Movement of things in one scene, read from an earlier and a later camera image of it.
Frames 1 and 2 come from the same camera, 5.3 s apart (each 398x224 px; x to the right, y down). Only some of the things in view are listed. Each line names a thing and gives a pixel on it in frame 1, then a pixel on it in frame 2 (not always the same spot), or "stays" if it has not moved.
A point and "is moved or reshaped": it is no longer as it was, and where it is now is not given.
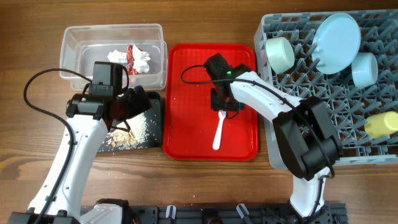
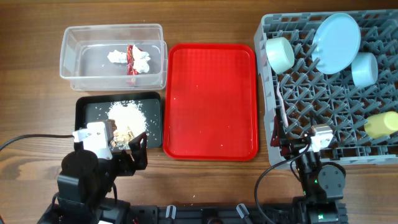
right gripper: (217, 104) → (291, 145)
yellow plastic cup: (382, 125) stays
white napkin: (141, 58) stays
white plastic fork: (222, 114) is moved or reshaped
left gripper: (140, 102) → (127, 167)
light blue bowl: (365, 70) stays
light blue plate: (336, 43) stays
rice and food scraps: (135, 138) stays
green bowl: (280, 54) stays
